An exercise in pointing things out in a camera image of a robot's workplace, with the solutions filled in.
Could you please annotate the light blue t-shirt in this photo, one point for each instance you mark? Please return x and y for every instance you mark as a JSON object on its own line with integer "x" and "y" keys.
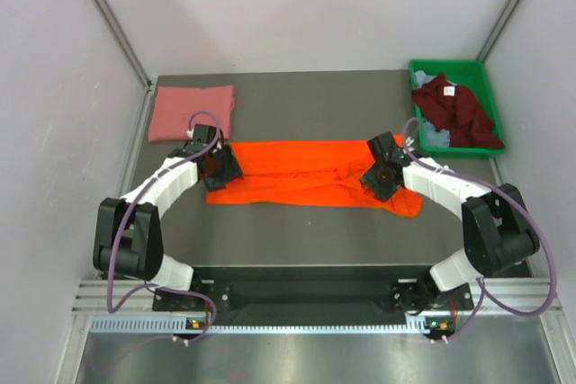
{"x": 433, "y": 136}

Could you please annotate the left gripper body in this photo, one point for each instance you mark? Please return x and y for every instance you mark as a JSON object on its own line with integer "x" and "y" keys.
{"x": 225, "y": 167}

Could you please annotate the corner aluminium post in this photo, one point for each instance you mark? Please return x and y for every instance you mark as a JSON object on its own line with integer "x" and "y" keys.
{"x": 114, "y": 26}
{"x": 497, "y": 30}

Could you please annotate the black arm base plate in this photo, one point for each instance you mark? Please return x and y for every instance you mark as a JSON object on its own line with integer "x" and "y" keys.
{"x": 387, "y": 288}

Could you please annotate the grey slotted cable duct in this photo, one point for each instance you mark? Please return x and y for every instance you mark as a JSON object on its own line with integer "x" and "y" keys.
{"x": 182, "y": 325}

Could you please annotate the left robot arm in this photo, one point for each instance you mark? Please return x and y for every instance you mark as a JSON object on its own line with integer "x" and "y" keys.
{"x": 128, "y": 239}

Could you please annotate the orange t-shirt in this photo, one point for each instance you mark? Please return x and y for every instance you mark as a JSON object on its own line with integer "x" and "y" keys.
{"x": 309, "y": 173}

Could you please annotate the green plastic bin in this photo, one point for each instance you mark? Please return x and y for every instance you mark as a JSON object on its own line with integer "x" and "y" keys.
{"x": 460, "y": 72}

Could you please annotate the left corner aluminium post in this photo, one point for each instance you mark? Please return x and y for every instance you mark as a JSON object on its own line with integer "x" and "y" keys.
{"x": 114, "y": 26}

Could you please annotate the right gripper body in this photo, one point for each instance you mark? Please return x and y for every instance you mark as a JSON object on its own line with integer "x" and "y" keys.
{"x": 377, "y": 182}

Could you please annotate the maroon t-shirt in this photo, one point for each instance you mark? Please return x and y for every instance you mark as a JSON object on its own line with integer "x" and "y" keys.
{"x": 455, "y": 109}

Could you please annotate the right corner aluminium post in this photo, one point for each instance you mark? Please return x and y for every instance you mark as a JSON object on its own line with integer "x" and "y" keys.
{"x": 497, "y": 30}

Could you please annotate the folded pink t-shirt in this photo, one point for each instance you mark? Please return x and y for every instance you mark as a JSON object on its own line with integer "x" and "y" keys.
{"x": 174, "y": 107}

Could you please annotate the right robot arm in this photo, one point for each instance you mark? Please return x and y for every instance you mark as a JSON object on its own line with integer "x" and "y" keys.
{"x": 496, "y": 230}

